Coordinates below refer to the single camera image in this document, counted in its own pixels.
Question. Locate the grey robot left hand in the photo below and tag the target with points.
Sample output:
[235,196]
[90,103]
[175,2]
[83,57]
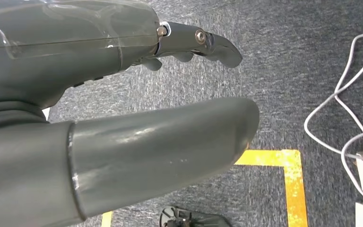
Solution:
[75,56]

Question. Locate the black ribbed floor object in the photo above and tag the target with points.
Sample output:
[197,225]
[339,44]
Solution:
[194,218]

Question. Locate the worn yellow floor tape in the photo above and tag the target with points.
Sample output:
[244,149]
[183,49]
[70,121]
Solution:
[294,181]

